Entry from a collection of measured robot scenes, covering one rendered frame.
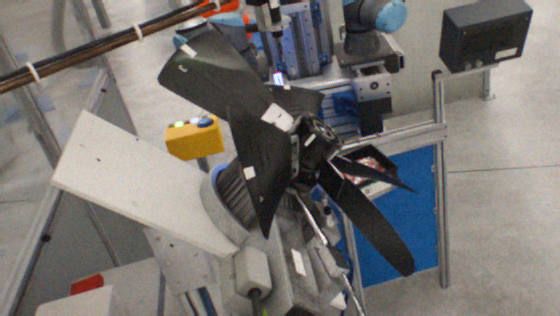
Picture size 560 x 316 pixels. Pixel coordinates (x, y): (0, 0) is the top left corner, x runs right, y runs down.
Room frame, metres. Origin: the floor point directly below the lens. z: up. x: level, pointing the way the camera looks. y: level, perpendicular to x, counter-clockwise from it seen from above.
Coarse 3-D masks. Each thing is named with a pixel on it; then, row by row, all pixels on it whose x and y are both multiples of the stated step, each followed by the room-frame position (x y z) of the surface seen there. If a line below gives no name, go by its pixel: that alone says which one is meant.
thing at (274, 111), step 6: (270, 108) 0.97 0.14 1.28; (276, 108) 0.98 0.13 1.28; (264, 114) 0.96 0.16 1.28; (270, 114) 0.96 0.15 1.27; (276, 114) 0.97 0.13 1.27; (282, 114) 0.97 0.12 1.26; (288, 114) 0.98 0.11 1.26; (264, 120) 0.95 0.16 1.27; (270, 120) 0.95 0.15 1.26; (276, 120) 0.96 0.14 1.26; (282, 120) 0.96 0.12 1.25; (288, 120) 0.97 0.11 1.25; (282, 126) 0.95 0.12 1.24; (288, 126) 0.96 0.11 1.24
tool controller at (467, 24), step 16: (496, 0) 1.52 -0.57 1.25; (512, 0) 1.51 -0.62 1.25; (448, 16) 1.47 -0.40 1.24; (464, 16) 1.46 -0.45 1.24; (480, 16) 1.45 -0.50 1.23; (496, 16) 1.44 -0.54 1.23; (512, 16) 1.44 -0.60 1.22; (528, 16) 1.45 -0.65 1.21; (448, 32) 1.47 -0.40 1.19; (464, 32) 1.41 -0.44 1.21; (480, 32) 1.43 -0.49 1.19; (496, 32) 1.44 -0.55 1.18; (512, 32) 1.45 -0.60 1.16; (448, 48) 1.47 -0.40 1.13; (464, 48) 1.43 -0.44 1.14; (480, 48) 1.44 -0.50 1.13; (496, 48) 1.46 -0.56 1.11; (512, 48) 1.47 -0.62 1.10; (448, 64) 1.47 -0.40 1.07; (464, 64) 1.44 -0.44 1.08; (480, 64) 1.44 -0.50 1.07
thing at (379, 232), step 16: (352, 192) 0.80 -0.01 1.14; (352, 208) 0.81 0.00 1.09; (368, 208) 0.76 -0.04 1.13; (368, 224) 0.78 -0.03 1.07; (384, 224) 0.71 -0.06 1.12; (368, 240) 0.79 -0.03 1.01; (384, 240) 0.74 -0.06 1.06; (400, 240) 0.66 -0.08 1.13; (384, 256) 0.76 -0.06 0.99; (400, 256) 0.70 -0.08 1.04; (400, 272) 0.73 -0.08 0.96
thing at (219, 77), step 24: (192, 48) 1.01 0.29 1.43; (216, 48) 1.04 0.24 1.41; (168, 72) 0.93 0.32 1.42; (192, 72) 0.96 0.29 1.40; (216, 72) 0.99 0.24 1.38; (240, 72) 1.01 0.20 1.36; (192, 96) 0.92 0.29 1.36; (216, 96) 0.94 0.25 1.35; (240, 96) 0.96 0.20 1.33; (264, 96) 0.98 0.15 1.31
